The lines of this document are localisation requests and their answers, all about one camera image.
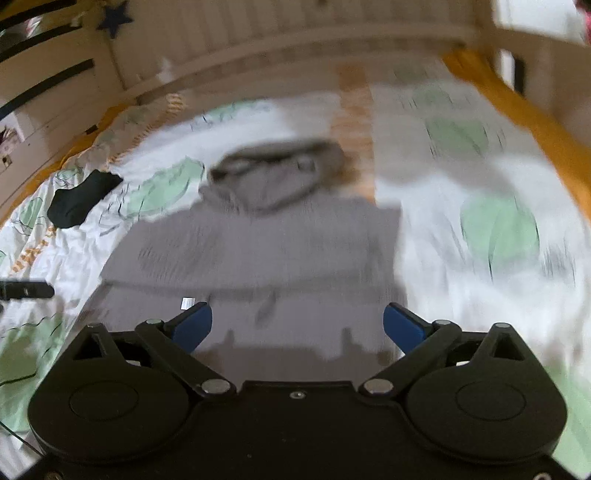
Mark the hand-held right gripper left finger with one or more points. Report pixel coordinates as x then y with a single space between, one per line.
194 327

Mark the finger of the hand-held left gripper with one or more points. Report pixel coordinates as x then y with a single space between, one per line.
27 290

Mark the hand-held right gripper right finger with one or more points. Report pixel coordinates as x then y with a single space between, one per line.
404 327

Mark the grey hoodie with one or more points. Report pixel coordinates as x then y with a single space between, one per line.
277 244

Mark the black cloth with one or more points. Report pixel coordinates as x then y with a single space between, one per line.
81 196

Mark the leaf print duvet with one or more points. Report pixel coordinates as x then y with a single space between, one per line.
461 152

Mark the orange bed sheet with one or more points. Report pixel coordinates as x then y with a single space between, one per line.
531 120

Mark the blue star decoration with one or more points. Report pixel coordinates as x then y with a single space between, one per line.
115 18

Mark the wooden bed frame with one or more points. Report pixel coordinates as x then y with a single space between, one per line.
323 32

